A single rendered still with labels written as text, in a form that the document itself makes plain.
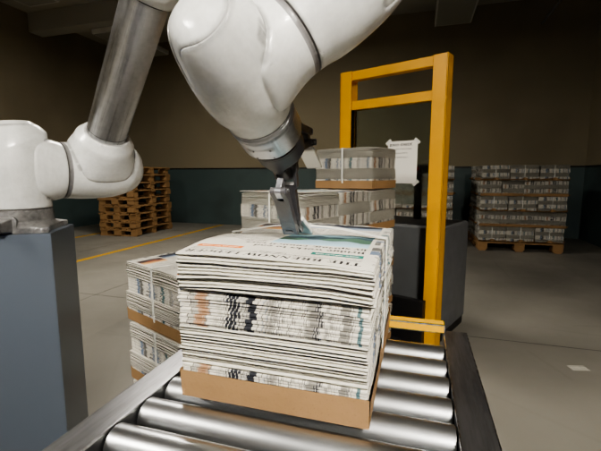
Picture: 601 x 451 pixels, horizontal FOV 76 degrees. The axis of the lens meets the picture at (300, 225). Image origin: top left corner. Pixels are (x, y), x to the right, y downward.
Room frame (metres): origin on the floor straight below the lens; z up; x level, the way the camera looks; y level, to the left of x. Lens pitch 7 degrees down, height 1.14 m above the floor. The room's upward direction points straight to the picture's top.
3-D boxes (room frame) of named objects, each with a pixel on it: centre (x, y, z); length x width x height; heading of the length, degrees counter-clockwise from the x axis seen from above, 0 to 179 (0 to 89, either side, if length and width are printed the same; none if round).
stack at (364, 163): (2.28, -0.32, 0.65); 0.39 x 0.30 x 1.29; 51
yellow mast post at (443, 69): (2.41, -0.85, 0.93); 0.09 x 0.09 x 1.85; 51
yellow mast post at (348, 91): (2.82, -0.34, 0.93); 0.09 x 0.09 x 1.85; 51
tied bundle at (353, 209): (2.05, -0.14, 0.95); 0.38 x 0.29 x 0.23; 50
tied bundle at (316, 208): (1.82, 0.05, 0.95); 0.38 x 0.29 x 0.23; 52
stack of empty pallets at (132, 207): (7.77, 3.32, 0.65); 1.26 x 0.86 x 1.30; 167
